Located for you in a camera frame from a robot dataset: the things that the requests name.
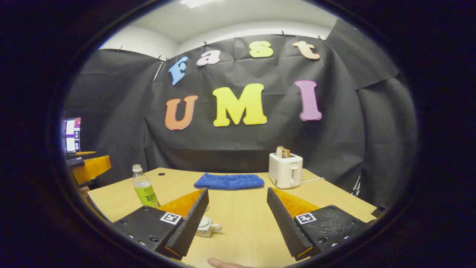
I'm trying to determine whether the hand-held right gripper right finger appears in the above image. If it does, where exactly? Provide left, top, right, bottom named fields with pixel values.
left=266, top=187, right=372, bottom=261

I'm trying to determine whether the black backdrop cloth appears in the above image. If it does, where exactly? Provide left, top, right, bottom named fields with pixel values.
left=63, top=19, right=419, bottom=209

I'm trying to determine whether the blue towel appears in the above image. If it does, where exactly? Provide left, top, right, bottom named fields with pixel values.
left=193, top=173, right=265, bottom=191

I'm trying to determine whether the white teacup with spout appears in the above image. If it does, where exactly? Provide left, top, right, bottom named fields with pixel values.
left=195, top=217, right=223, bottom=237

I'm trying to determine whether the ceiling light panel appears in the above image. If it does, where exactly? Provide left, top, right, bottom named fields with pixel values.
left=180, top=0, right=216, bottom=9

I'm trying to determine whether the white toaster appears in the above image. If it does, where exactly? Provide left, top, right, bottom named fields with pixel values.
left=268, top=151, right=303, bottom=189

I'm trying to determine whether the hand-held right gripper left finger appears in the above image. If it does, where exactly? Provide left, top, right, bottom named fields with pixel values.
left=112, top=188, right=210, bottom=261

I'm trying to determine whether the computer monitor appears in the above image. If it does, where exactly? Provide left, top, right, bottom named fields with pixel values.
left=64, top=117, right=81, bottom=154

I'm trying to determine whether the clear green-label water bottle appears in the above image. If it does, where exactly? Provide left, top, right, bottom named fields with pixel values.
left=132, top=164, right=161, bottom=208

